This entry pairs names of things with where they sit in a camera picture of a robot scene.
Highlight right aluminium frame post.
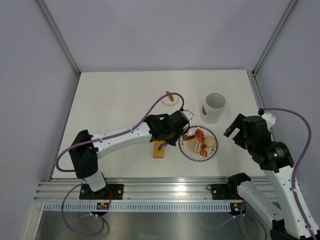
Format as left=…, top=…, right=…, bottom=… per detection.
left=251, top=0, right=300, bottom=78

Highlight round patterned plate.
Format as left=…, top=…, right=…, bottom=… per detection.
left=178, top=125, right=218, bottom=162

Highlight aluminium frame post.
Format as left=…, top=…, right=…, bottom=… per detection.
left=251, top=0, right=300, bottom=78
left=34, top=0, right=81, bottom=79

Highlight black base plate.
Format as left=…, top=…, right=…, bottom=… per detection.
left=206, top=183, right=243, bottom=201
left=79, top=184, right=124, bottom=200

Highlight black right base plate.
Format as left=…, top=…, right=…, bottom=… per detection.
left=206, top=183, right=243, bottom=201

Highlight white lid with brown handle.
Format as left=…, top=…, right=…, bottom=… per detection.
left=160, top=91, right=180, bottom=106

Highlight white cylindrical lunch container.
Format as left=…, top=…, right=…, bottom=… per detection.
left=200, top=92, right=226, bottom=125

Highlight metal food tongs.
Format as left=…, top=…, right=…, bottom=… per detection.
left=157, top=141, right=168, bottom=151

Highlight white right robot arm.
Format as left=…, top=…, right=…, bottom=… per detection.
left=224, top=112, right=320, bottom=240

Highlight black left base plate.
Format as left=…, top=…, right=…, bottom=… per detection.
left=79, top=184, right=124, bottom=200

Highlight yellow rectangular box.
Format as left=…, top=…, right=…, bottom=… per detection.
left=153, top=141, right=165, bottom=159

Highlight left aluminium frame post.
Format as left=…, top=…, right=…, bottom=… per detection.
left=34, top=0, right=81, bottom=79

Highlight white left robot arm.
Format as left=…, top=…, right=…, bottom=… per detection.
left=68, top=109, right=194, bottom=199

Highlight aluminium mounting rail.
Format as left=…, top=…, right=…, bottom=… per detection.
left=33, top=177, right=228, bottom=202

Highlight white slotted cable duct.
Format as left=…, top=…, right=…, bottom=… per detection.
left=44, top=201, right=240, bottom=213

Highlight brown mushroom food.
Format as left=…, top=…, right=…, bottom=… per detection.
left=182, top=134, right=196, bottom=141

